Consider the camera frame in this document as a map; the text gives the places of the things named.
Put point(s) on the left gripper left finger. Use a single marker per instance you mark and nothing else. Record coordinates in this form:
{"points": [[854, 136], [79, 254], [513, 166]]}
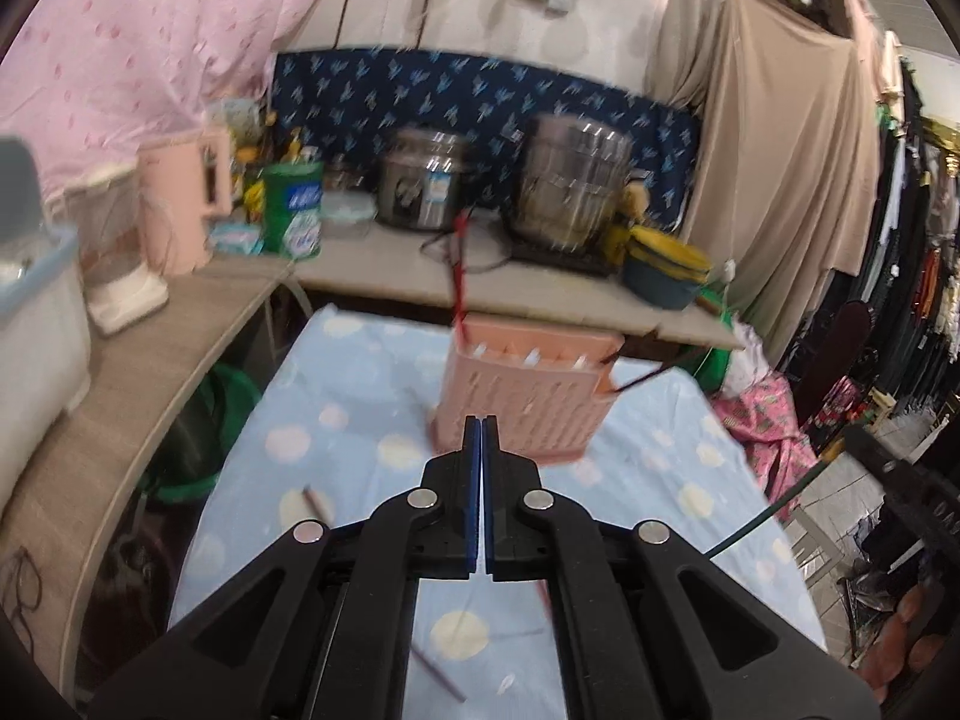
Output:
{"points": [[447, 545]]}

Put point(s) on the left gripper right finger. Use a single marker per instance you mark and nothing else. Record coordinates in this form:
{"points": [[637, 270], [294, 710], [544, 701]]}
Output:
{"points": [[514, 547]]}

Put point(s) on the pink perforated utensil holder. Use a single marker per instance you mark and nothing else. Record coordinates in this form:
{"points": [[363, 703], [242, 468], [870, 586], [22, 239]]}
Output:
{"points": [[548, 387]]}

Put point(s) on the brown chopstick in holder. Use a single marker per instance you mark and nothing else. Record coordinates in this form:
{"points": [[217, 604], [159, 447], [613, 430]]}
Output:
{"points": [[666, 366]]}

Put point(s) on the green plastic bag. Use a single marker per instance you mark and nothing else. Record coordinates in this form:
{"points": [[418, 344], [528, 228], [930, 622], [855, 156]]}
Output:
{"points": [[710, 366]]}

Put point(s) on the pink floral fabric pile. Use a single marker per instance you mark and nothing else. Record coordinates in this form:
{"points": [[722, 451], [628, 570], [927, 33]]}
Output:
{"points": [[763, 420]]}

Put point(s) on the red chopstick in holder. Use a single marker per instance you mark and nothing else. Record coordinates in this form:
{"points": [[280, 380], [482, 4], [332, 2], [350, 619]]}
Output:
{"points": [[458, 272]]}

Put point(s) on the small stainless steel pot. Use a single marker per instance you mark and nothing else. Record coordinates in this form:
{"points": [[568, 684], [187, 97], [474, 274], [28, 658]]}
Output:
{"points": [[421, 175]]}

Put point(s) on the large stainless steel pot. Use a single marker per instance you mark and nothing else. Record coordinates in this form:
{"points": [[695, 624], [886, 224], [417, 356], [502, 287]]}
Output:
{"points": [[574, 171]]}

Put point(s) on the green detergent container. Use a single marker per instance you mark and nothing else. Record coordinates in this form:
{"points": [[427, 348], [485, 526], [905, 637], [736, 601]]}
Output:
{"points": [[291, 221]]}

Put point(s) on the pink electric kettle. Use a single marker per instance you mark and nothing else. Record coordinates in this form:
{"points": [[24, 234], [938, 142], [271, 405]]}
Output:
{"points": [[186, 182]]}

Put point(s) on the navy patterned cloth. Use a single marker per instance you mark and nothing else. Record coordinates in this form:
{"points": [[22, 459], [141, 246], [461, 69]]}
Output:
{"points": [[347, 104]]}

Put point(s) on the beige hanging cloth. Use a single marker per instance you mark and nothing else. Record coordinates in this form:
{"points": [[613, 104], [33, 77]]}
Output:
{"points": [[787, 167]]}

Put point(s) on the white plastic storage bin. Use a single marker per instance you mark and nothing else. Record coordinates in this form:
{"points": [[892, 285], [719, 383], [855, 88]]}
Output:
{"points": [[46, 344]]}

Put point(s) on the white small appliance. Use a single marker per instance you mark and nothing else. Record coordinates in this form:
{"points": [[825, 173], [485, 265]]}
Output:
{"points": [[120, 286]]}

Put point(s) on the pink floral curtain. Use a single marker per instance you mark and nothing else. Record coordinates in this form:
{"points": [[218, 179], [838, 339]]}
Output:
{"points": [[86, 81]]}

